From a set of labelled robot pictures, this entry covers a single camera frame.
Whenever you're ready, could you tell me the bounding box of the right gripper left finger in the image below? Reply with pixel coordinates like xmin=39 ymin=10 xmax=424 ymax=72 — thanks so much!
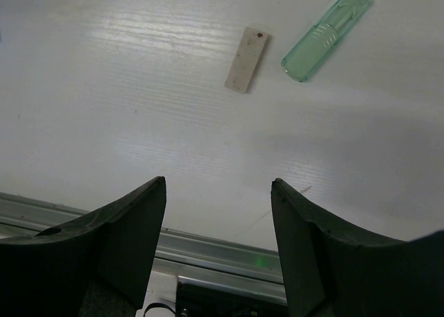
xmin=1 ymin=177 xmax=167 ymax=316

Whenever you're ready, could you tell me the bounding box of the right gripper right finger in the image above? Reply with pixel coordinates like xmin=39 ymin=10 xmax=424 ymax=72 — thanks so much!
xmin=271 ymin=179 xmax=443 ymax=316

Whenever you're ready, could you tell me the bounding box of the beige eraser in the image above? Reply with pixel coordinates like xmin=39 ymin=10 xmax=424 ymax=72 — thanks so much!
xmin=223 ymin=26 xmax=272 ymax=94

